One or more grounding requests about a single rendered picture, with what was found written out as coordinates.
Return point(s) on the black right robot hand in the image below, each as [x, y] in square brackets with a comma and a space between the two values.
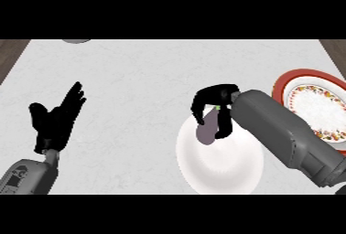
[214, 95]

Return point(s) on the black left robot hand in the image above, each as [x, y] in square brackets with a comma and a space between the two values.
[56, 120]

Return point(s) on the purple eggplant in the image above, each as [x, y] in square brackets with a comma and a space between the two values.
[207, 128]

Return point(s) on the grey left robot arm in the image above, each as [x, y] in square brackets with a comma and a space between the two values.
[28, 176]

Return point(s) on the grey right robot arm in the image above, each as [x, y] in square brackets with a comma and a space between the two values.
[288, 138]

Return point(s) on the plain white plate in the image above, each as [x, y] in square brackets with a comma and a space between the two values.
[220, 161]

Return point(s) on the red rimmed floral plate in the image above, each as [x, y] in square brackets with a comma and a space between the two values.
[316, 106]

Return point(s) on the grey round object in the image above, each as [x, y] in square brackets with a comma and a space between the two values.
[75, 40]

